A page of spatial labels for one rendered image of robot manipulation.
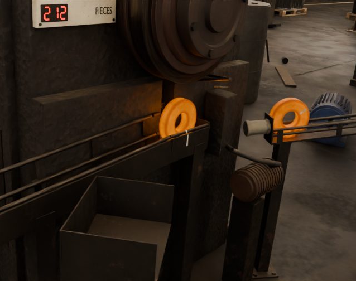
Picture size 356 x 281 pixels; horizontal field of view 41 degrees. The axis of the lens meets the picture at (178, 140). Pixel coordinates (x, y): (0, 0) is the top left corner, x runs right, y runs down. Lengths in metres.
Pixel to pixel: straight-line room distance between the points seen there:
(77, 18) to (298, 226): 1.65
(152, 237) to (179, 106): 0.52
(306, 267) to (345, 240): 0.36
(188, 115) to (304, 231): 1.14
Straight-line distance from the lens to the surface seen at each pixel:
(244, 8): 1.53
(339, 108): 3.53
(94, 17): 1.38
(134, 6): 1.34
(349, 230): 2.63
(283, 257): 2.29
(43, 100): 1.31
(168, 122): 1.53
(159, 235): 1.21
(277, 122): 1.83
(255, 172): 1.78
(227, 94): 1.73
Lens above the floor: 1.27
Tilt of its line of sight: 22 degrees down
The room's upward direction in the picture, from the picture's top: 5 degrees clockwise
